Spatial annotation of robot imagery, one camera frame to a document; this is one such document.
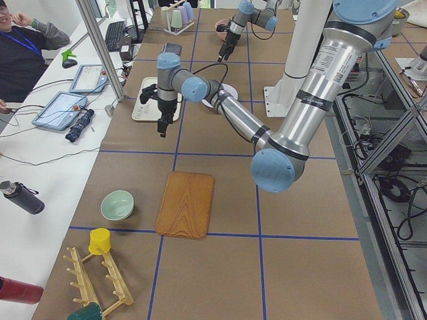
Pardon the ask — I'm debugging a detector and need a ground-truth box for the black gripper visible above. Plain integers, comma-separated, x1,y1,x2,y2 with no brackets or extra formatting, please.
157,98,177,138
218,30,240,62

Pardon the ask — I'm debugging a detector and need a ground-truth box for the white round plate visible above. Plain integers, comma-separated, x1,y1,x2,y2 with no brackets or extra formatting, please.
201,83,238,109

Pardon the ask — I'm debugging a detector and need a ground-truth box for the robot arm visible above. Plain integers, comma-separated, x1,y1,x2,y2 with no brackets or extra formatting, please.
157,1,397,193
216,0,282,62

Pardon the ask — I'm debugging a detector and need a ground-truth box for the cream bear print tray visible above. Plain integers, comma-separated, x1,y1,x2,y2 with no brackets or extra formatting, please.
131,77,162,122

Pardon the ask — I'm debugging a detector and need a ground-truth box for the pink bowl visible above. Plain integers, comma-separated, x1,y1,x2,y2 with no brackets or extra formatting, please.
215,19,245,41

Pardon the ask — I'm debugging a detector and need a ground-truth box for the pale green cup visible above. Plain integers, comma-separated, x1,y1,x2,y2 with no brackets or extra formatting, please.
171,9,183,29

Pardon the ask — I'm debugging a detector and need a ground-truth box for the far teach pendant tablet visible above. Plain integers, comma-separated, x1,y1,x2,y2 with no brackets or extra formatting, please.
69,64,108,94

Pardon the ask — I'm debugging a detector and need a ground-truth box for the teach pendant tablet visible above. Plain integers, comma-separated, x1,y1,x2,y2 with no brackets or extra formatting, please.
69,64,108,94
31,91,87,131

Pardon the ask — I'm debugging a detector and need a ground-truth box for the wooden cutting board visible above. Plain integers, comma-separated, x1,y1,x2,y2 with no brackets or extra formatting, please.
155,171,215,239

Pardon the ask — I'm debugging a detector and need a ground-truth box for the folded navy umbrella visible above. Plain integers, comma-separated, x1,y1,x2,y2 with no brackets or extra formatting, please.
65,109,95,143

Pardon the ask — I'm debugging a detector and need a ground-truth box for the light green bowl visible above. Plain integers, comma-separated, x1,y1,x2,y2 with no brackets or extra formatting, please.
100,190,134,221

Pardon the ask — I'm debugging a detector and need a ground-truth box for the black keyboard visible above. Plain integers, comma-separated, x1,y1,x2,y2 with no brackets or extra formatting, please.
105,21,125,52

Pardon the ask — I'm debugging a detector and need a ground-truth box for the near teach pendant tablet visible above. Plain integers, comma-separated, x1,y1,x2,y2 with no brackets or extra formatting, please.
31,91,87,131

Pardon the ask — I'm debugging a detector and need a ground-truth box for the yellow cup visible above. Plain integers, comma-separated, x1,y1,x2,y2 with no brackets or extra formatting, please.
88,228,111,255

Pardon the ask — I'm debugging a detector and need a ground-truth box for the black water bottle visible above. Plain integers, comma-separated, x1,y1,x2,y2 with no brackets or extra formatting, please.
1,180,45,215

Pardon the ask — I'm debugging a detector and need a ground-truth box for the seated person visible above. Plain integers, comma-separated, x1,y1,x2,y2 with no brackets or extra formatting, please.
1,1,70,114

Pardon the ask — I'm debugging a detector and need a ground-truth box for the wooden mug rack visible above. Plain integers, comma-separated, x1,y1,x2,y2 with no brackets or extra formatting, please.
63,247,135,319

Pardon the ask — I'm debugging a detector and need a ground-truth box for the dark green cup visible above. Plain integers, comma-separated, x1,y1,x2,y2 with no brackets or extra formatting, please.
67,302,103,320

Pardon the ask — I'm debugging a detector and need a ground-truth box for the red bottle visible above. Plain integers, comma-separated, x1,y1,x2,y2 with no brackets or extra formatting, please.
1,277,43,305

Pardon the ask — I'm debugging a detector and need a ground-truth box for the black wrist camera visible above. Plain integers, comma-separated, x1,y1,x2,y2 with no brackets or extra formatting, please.
139,83,158,105

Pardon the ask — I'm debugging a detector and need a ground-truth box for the white wire cup rack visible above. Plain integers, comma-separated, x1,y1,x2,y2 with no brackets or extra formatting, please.
161,0,194,35

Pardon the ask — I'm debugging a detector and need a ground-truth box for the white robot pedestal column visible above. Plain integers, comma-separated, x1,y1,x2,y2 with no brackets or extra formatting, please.
264,0,332,117

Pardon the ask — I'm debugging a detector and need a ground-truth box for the aluminium frame post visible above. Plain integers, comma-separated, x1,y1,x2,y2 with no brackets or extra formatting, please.
75,0,125,102

